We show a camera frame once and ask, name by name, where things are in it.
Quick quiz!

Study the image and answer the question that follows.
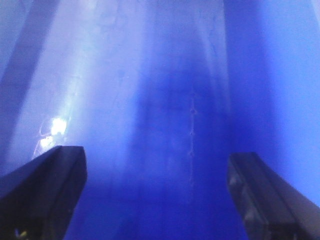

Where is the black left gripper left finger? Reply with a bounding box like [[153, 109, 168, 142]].
[[0, 146, 87, 240]]

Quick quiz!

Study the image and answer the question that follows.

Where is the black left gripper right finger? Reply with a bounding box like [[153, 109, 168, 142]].
[[227, 152, 320, 240]]

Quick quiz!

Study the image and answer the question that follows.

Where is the blue upper bin left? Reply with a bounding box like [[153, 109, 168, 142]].
[[0, 0, 320, 240]]

